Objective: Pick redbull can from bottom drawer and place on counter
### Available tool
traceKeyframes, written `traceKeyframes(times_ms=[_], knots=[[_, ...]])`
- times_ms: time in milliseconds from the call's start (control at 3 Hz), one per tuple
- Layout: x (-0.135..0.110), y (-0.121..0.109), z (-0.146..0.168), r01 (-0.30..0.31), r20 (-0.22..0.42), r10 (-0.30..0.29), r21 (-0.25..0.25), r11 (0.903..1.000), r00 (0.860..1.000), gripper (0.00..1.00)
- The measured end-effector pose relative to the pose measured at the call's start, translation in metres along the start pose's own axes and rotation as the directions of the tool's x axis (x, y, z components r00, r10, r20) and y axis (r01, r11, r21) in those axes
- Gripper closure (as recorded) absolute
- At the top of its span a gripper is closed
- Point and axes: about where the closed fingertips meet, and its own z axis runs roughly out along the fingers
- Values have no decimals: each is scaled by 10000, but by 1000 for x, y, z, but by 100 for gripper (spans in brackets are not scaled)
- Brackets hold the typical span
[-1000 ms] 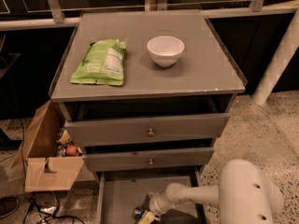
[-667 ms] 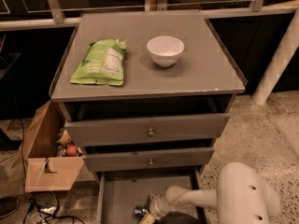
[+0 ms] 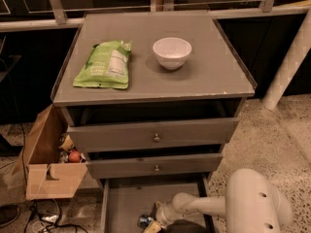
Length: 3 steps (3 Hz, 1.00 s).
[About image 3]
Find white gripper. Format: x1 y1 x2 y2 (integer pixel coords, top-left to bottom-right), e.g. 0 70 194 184
143 201 178 233

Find grey bottom drawer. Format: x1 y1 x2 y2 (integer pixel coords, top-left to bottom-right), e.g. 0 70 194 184
100 175 207 233

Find grey drawer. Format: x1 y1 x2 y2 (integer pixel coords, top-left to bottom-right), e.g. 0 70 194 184
100 175 207 233
86 153 223 179
68 117 239 152

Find grey middle drawer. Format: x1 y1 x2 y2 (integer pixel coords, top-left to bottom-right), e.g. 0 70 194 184
86 153 223 179

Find grey top drawer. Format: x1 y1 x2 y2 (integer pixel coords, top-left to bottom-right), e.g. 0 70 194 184
68 117 239 152

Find grey drawer cabinet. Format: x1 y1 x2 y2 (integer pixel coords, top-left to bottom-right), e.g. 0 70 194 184
51 11 258 233

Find red apple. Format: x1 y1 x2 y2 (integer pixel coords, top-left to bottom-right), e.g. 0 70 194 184
68 150 81 163

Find yellow snack package in box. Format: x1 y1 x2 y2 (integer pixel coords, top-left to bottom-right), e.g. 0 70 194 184
58 134 74 151

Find brown cardboard box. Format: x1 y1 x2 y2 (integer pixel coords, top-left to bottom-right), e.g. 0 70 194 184
13 105 86 200

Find green chip bag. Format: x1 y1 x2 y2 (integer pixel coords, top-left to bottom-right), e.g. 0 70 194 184
73 40 132 89

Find white ceramic bowl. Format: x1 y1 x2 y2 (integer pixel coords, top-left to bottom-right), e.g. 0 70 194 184
153 37 192 70

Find black floor cables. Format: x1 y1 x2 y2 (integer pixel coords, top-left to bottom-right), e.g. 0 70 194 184
22 199 90 233

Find metal railing frame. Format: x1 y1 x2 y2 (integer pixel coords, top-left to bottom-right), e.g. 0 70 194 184
0 0 310 33

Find white diagonal post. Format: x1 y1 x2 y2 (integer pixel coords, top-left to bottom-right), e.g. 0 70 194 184
261 9 311 110

